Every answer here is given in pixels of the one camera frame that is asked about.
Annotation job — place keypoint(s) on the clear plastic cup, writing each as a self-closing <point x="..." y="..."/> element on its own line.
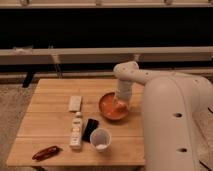
<point x="100" y="139"/>

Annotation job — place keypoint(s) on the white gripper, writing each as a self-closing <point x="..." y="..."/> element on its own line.
<point x="124" y="90"/>

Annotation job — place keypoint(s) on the black smartphone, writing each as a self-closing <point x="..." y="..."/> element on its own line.
<point x="92" y="124"/>

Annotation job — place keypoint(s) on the white lotion bottle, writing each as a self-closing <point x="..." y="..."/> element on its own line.
<point x="76" y="131"/>

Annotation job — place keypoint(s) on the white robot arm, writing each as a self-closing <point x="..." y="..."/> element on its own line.
<point x="169" y="102"/>

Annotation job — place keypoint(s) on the long white bench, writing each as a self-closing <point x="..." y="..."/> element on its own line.
<point x="21" y="56"/>

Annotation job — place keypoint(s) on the wooden table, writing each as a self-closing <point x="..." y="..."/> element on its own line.
<point x="47" y="122"/>

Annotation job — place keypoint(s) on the red chili pepper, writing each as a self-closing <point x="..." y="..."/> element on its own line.
<point x="45" y="153"/>

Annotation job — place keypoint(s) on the white rectangular box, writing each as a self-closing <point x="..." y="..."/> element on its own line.
<point x="75" y="103"/>

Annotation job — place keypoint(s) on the orange ceramic bowl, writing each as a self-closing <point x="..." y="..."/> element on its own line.
<point x="113" y="108"/>

